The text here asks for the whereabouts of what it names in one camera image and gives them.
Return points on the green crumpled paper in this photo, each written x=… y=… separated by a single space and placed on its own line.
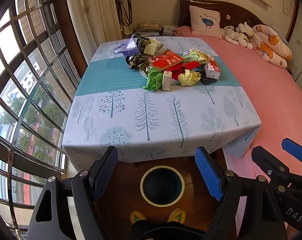
x=153 y=80

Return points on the pale yellow paper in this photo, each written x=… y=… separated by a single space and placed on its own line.
x=188 y=78

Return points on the orange foil packet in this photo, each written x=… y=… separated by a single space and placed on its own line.
x=166 y=60

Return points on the cream curtain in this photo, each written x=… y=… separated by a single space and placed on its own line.
x=91 y=17

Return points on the bed with pink sheet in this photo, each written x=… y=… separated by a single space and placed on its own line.
x=265 y=92

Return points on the window with metal grille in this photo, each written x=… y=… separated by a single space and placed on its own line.
x=28 y=97

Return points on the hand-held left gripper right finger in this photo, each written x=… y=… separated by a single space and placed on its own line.
x=208 y=172

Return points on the light green snack packet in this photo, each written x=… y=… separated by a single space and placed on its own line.
x=194 y=56

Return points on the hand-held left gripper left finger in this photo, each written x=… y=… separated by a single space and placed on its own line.
x=103 y=172

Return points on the blue trash bin cream rim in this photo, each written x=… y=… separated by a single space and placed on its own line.
x=162 y=188

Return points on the white plush toy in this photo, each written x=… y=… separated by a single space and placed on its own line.
x=229 y=35
x=244 y=33

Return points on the red and white carton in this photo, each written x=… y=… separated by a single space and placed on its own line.
x=212 y=68

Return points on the person's black pants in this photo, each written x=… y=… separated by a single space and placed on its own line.
x=166 y=231

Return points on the black card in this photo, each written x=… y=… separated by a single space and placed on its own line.
x=207 y=80

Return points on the small white box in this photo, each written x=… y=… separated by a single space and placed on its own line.
x=166 y=81

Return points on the tree print tablecloth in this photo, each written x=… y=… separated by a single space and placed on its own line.
x=131 y=115

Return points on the dark green packet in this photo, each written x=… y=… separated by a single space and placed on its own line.
x=142 y=42

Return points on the purple plastic bag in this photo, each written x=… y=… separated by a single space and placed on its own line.
x=128 y=48

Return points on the small grey box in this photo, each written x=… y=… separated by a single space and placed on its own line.
x=169 y=31

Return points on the beige paper packet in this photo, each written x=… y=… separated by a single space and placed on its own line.
x=152 y=47

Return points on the yellow knitted slipper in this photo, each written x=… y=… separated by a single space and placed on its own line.
x=138 y=217
x=177 y=216

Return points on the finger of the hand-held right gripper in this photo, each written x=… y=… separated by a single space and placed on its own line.
x=294 y=151
x=265 y=158

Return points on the red flat packet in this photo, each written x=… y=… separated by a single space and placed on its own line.
x=190 y=66

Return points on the pink folded cloth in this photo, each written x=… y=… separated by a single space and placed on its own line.
x=183 y=31

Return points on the black gold crumpled wrapper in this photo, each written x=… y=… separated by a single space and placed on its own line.
x=136 y=61

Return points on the white embroidered pillow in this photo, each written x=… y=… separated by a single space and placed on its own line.
x=205 y=21

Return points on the cartoon bear print bolster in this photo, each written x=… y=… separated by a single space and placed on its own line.
x=270 y=45

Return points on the stack of books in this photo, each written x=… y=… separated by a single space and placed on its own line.
x=147 y=28

